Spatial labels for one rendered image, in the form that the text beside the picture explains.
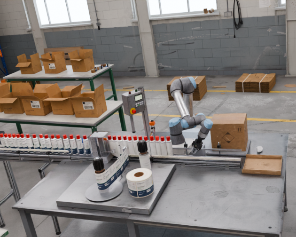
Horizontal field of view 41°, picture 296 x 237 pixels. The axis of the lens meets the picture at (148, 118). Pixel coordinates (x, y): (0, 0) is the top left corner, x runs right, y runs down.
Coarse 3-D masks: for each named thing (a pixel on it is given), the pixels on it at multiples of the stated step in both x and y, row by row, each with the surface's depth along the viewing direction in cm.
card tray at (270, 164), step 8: (248, 160) 341; (256, 160) 339; (264, 160) 337; (272, 160) 335; (280, 160) 333; (248, 168) 328; (256, 168) 327; (264, 168) 325; (272, 168) 323; (280, 168) 314
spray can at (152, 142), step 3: (150, 138) 355; (153, 138) 355; (150, 141) 356; (153, 141) 355; (150, 144) 356; (153, 144) 356; (150, 147) 358; (153, 147) 356; (153, 150) 358; (153, 153) 359; (156, 153) 360
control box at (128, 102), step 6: (132, 90) 359; (126, 96) 347; (132, 96) 350; (126, 102) 350; (132, 102) 351; (126, 108) 354; (132, 108) 352; (138, 108) 356; (144, 108) 360; (126, 114) 358; (132, 114) 354
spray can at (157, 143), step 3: (156, 138) 353; (156, 141) 354; (159, 141) 354; (156, 144) 354; (159, 144) 354; (156, 147) 356; (159, 147) 355; (156, 150) 357; (159, 150) 356; (159, 153) 357
